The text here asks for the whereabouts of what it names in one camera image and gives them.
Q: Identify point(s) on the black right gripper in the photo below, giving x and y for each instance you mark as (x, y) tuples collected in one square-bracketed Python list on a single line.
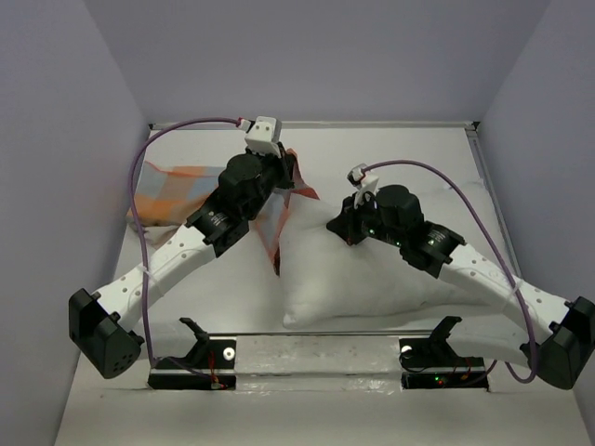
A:
[(344, 225)]

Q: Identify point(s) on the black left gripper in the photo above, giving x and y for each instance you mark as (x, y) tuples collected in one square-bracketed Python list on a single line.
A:
[(284, 164)]

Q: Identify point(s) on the white pillow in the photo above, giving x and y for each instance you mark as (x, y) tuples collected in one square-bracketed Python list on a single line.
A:
[(329, 284)]

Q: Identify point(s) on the multicolour patchwork pillowcase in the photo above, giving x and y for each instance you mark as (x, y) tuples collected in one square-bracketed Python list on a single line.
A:
[(186, 195)]

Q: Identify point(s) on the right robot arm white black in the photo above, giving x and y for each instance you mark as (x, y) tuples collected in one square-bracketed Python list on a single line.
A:
[(555, 336)]

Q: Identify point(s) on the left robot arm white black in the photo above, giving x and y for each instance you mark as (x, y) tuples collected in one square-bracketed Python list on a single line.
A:
[(101, 324)]

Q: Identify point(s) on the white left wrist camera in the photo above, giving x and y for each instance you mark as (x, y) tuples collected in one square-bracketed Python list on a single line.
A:
[(263, 136)]

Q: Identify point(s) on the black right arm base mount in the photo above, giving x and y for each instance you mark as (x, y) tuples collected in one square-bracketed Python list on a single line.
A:
[(429, 362)]

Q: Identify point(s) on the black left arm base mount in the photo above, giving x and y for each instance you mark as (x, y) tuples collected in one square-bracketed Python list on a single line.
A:
[(209, 365)]

